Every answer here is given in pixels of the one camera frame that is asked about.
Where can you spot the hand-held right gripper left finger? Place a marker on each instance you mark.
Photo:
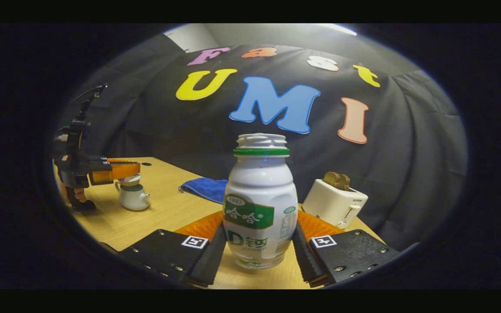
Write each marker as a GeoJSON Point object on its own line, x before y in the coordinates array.
{"type": "Point", "coordinates": [209, 261]}

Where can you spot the white plastic water bottle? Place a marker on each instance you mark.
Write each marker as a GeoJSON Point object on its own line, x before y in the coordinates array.
{"type": "Point", "coordinates": [259, 191]}

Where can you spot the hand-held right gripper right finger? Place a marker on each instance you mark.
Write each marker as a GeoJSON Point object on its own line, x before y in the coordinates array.
{"type": "Point", "coordinates": [307, 261]}

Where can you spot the white toaster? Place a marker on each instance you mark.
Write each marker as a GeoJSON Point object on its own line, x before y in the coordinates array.
{"type": "Point", "coordinates": [333, 202]}

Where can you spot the white ceramic teacup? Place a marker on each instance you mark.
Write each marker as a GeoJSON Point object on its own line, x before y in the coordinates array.
{"type": "Point", "coordinates": [133, 198]}

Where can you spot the white teacup lid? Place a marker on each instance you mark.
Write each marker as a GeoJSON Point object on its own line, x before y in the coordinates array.
{"type": "Point", "coordinates": [131, 180]}

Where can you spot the blue towel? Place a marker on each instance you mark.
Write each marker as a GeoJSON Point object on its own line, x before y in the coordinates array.
{"type": "Point", "coordinates": [207, 188]}

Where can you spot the black backdrop cloth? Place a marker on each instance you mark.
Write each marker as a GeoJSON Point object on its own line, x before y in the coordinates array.
{"type": "Point", "coordinates": [407, 130]}

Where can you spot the brown bread slices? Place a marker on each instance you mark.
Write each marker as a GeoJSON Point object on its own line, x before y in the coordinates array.
{"type": "Point", "coordinates": [336, 180]}

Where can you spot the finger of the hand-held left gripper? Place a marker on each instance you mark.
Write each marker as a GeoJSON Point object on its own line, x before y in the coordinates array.
{"type": "Point", "coordinates": [115, 172]}
{"type": "Point", "coordinates": [118, 161]}

